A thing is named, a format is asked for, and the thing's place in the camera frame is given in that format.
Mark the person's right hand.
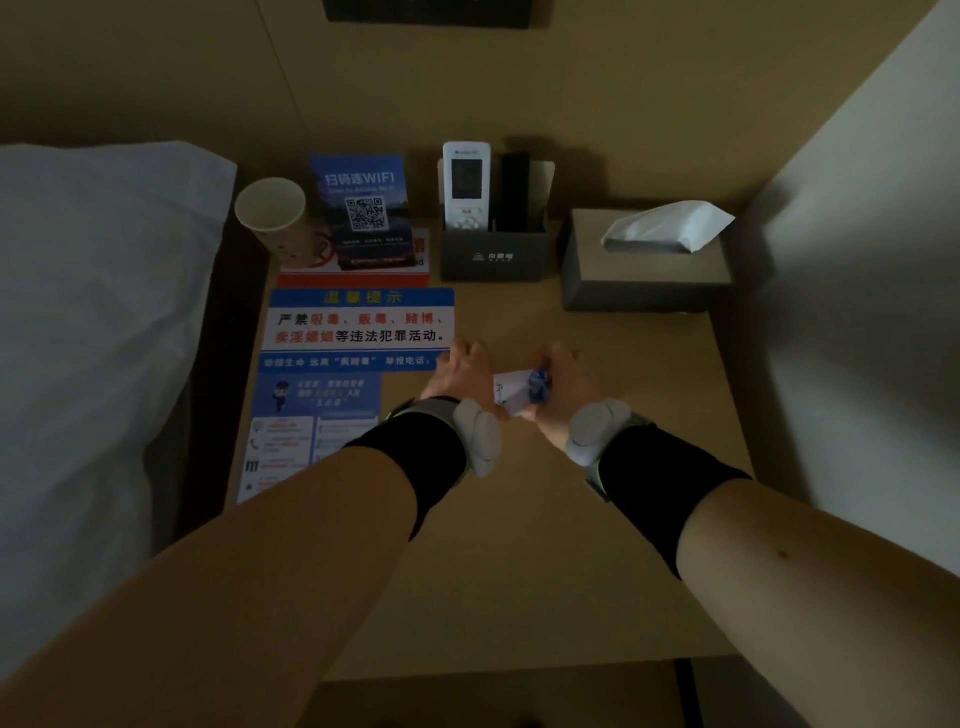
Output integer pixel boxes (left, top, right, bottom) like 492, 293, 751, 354
525, 344, 603, 452

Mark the person's left hand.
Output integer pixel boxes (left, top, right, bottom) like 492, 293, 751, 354
420, 339, 497, 408

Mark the small white blue packet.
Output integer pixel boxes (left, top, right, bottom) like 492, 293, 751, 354
491, 363, 557, 418

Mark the person's left forearm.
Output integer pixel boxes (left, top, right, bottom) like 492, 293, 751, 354
0, 448, 421, 728

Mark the person's right forearm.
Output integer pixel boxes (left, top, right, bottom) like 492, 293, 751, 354
673, 475, 960, 728

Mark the white wrist tracker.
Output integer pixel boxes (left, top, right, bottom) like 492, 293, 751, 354
386, 396, 504, 481
564, 398, 655, 502

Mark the dark grey remote holder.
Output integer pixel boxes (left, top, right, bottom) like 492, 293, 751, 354
437, 157, 558, 285

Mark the dark grey tissue box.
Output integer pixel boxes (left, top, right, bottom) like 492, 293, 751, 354
559, 207, 735, 314

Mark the blue white notice sticker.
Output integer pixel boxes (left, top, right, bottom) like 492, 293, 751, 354
259, 288, 459, 372

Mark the black wristband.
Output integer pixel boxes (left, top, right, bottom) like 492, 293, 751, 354
592, 421, 755, 583
341, 408, 471, 543

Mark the red white card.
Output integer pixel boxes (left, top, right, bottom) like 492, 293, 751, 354
277, 227, 433, 291

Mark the black remote control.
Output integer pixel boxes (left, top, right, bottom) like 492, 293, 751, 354
498, 152, 533, 234

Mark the white remote control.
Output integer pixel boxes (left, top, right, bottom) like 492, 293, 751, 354
441, 141, 492, 234

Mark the white tissue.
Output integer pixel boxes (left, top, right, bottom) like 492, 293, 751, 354
601, 200, 737, 255

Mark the blue standing sign card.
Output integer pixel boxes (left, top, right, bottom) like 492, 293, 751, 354
309, 153, 421, 273

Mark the blue info sticker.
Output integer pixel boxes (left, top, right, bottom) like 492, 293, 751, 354
237, 370, 385, 505

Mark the paper cup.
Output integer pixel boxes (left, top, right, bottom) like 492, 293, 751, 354
234, 177, 308, 267

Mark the white pillow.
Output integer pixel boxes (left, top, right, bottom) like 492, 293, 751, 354
0, 141, 240, 680

